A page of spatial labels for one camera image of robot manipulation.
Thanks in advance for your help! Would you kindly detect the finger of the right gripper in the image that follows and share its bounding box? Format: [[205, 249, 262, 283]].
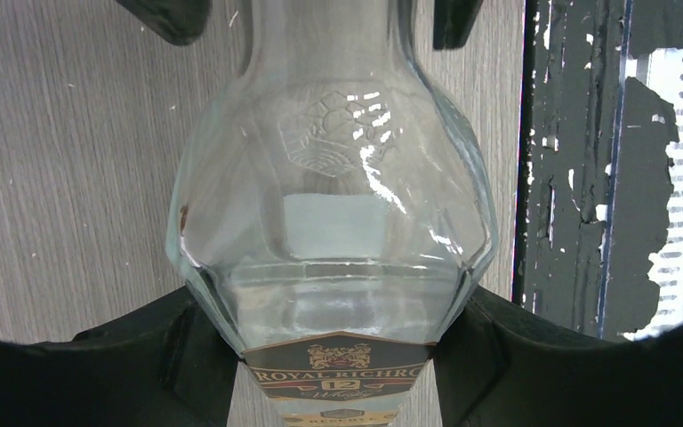
[[116, 0, 213, 46], [432, 0, 484, 51]]

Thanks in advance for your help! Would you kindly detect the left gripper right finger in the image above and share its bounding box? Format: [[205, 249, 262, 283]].
[[434, 288, 683, 426]]

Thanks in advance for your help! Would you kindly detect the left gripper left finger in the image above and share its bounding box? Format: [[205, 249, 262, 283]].
[[0, 288, 238, 426]]

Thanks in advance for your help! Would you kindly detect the clear whisky bottle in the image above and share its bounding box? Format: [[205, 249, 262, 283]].
[[166, 1, 497, 426]]

